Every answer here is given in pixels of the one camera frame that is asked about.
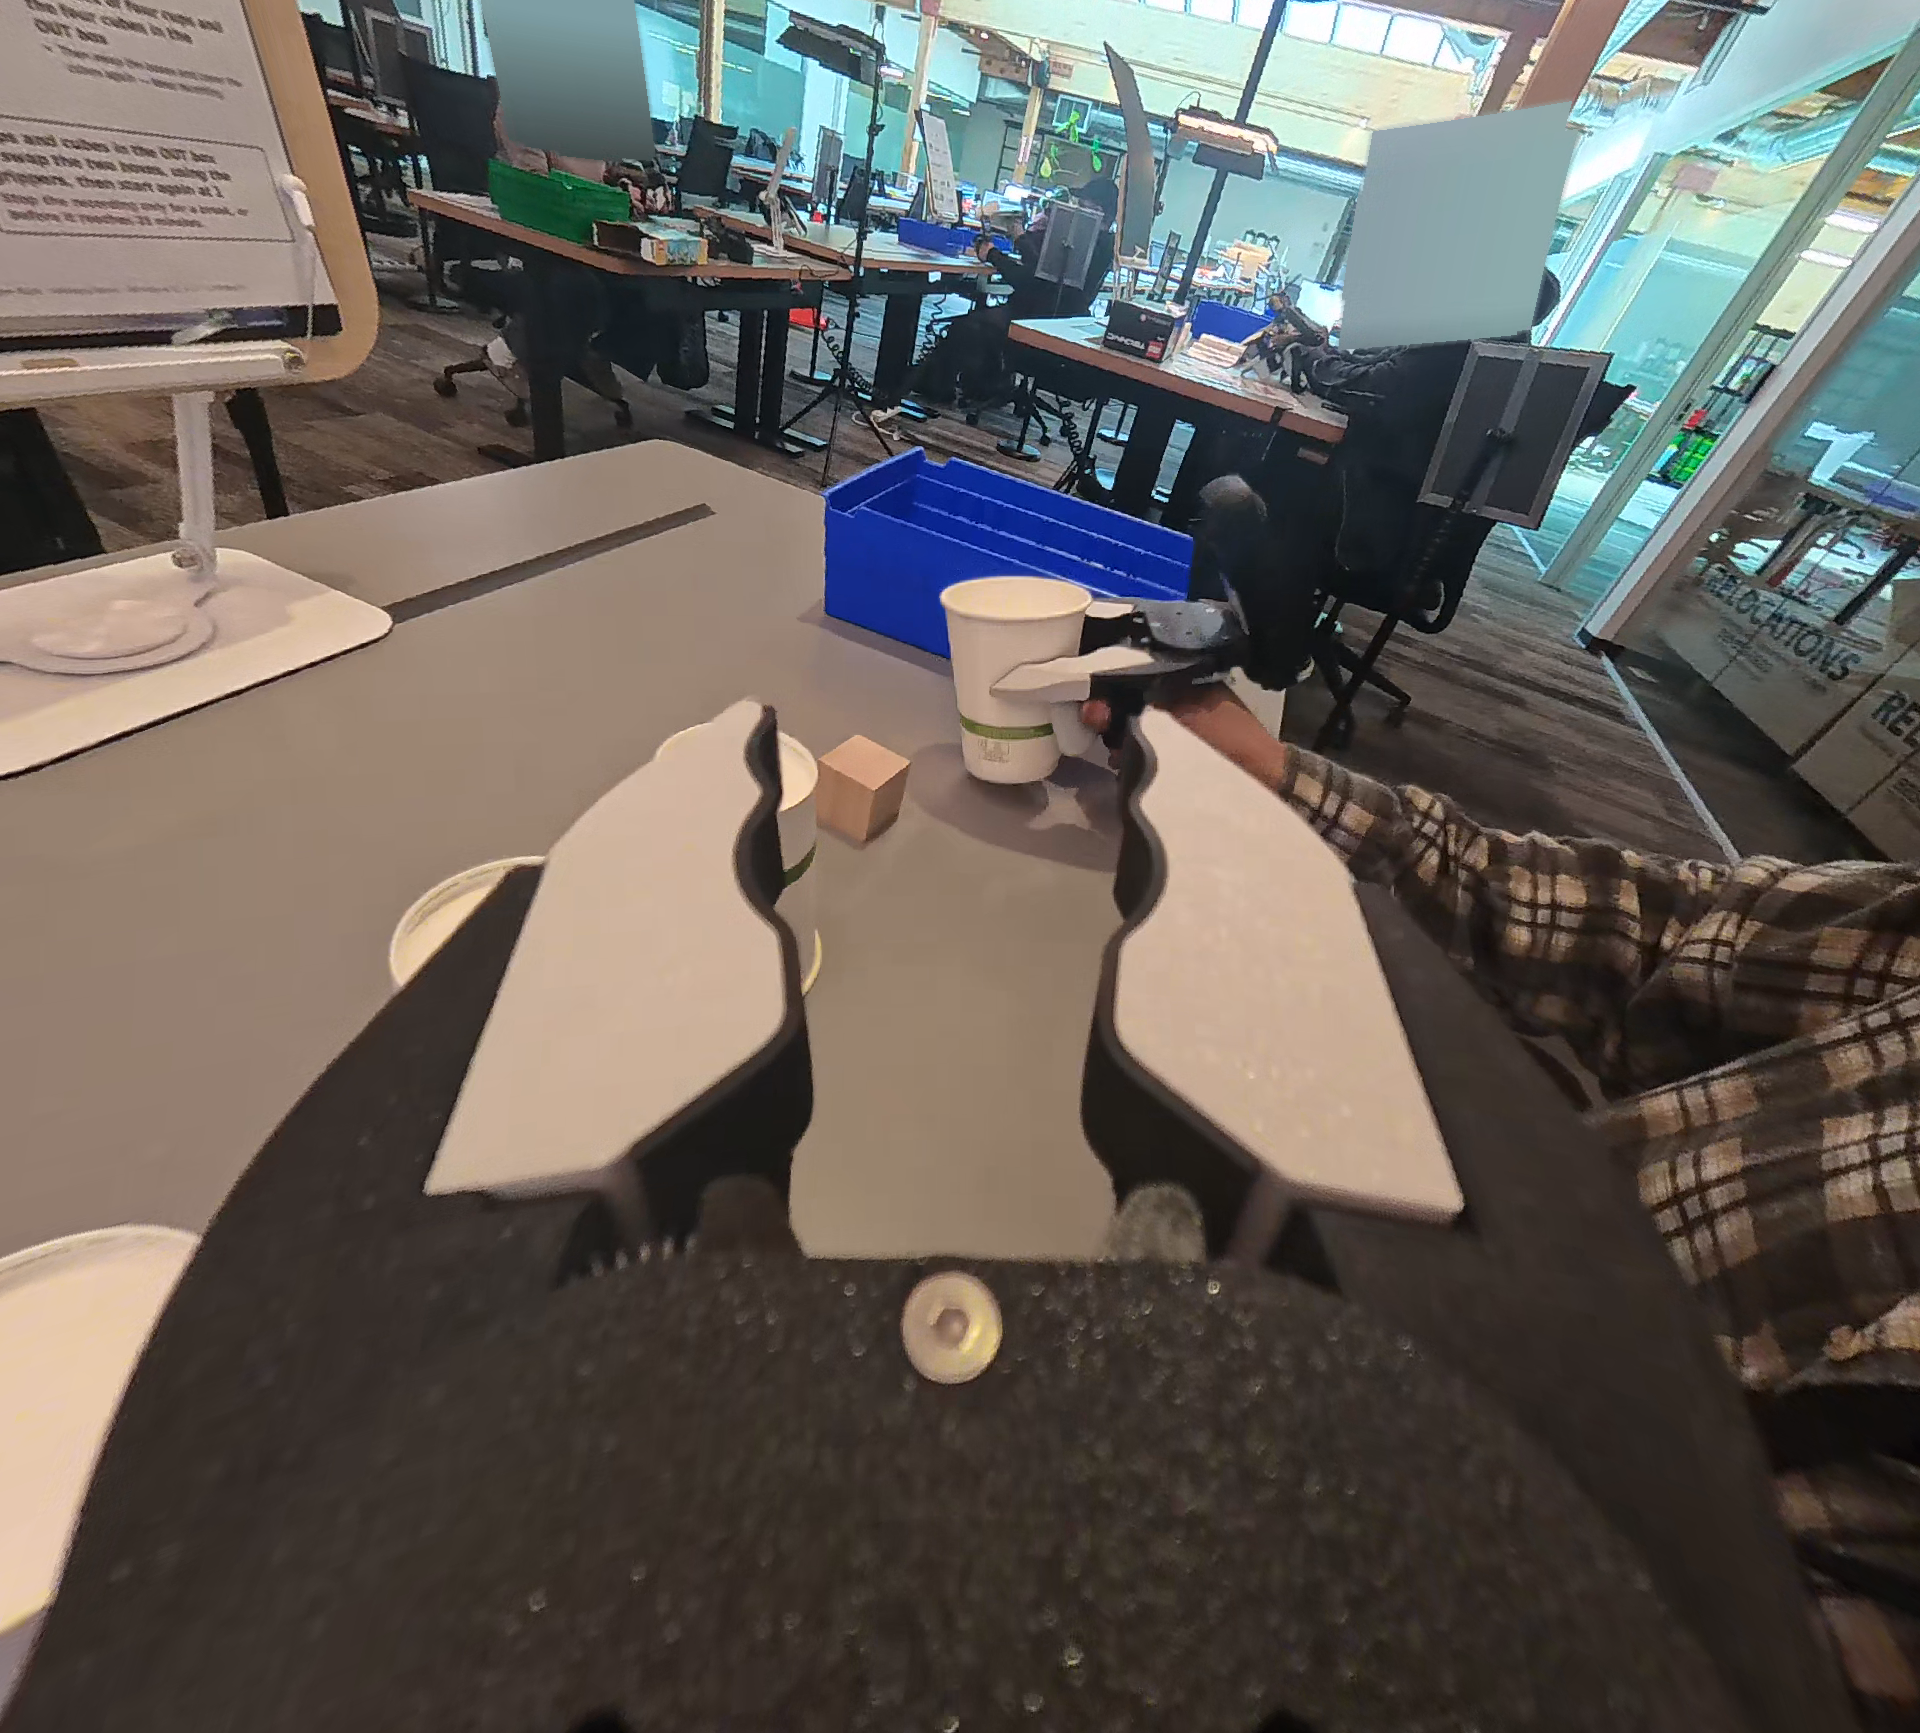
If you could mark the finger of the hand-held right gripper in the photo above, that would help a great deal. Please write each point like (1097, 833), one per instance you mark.
(1072, 673)

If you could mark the wooden cube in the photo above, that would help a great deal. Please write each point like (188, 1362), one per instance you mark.
(862, 794)

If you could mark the black tripod stand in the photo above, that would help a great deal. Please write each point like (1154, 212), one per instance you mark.
(832, 46)

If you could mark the green plastic crate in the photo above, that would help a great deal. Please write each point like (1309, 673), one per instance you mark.
(554, 201)

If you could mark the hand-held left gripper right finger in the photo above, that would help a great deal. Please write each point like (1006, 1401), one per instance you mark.
(1274, 998)

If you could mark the printed cardboard box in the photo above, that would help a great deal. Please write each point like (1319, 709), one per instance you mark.
(1801, 698)

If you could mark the blue plastic bin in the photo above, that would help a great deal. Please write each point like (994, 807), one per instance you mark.
(930, 562)

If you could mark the printed instruction sheet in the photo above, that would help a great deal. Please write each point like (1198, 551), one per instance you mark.
(135, 113)

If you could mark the white document stand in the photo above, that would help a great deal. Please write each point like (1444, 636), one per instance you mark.
(224, 653)

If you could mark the person's right hand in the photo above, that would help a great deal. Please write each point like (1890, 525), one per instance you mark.
(1223, 712)

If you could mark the wooden office desk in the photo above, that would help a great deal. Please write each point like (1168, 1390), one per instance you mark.
(751, 263)

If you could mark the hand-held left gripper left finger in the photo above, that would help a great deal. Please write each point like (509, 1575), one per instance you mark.
(630, 982)

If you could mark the black office chair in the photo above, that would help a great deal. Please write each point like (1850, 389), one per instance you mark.
(1514, 429)

